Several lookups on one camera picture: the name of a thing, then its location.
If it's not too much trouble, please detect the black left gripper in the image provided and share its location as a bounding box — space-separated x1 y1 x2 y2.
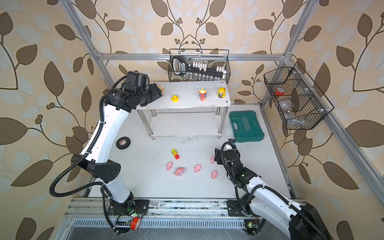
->
134 82 162 106

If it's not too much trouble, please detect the yellow rubber duck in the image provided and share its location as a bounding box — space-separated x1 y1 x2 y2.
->
172 95 179 103

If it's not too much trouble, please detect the alien figure toy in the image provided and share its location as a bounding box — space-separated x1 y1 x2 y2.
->
199 88 207 102

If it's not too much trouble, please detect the yellow bear toy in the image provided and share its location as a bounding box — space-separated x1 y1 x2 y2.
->
217 88 226 98

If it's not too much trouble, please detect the orange cat toy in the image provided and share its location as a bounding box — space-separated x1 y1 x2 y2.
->
158 85 164 93

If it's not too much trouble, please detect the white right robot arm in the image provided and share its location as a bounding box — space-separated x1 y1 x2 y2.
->
214 142 332 240

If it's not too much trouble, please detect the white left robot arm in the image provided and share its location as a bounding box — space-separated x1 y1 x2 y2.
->
73 71 162 213

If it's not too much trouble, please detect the pink pig toy lower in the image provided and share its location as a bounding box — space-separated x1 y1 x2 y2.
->
211 170 218 180

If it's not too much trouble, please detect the white two-tier shelf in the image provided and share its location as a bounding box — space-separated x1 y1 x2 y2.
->
137 81 231 139

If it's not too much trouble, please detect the black socket set holder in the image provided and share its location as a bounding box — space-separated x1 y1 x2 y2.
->
170 56 229 79

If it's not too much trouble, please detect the pink pig toy middle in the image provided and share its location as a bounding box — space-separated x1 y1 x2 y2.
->
194 164 202 173

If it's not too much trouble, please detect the green plastic tool case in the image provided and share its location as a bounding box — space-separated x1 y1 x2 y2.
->
229 111 265 143

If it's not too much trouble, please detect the black tape roll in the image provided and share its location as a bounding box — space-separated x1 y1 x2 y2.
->
116 137 131 150

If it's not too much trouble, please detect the yellow red toy car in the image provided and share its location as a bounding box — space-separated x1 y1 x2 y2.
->
171 149 180 160

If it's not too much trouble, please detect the large pink pig toy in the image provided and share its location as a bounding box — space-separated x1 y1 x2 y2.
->
175 168 185 177

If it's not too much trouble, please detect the red tape roll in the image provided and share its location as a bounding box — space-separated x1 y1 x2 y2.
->
275 87 285 96

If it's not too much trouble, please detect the red emergency button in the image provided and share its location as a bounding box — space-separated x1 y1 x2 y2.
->
130 217 142 231

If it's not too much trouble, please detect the aluminium frame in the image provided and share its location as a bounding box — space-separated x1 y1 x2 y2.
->
44 0 384 240

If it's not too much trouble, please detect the black wire basket back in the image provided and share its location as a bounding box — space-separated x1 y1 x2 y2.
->
167 48 231 83

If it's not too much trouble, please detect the black wire basket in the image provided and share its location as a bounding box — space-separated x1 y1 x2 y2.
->
264 63 334 130
167 48 231 83

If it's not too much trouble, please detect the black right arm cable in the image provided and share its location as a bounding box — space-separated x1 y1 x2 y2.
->
220 140 329 240

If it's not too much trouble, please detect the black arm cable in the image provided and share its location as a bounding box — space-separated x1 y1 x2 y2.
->
49 74 128 198
220 140 329 240

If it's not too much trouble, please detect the black wire basket right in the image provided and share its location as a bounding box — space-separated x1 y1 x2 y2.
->
264 63 334 130

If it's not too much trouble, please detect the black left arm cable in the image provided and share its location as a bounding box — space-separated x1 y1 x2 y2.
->
49 74 128 198

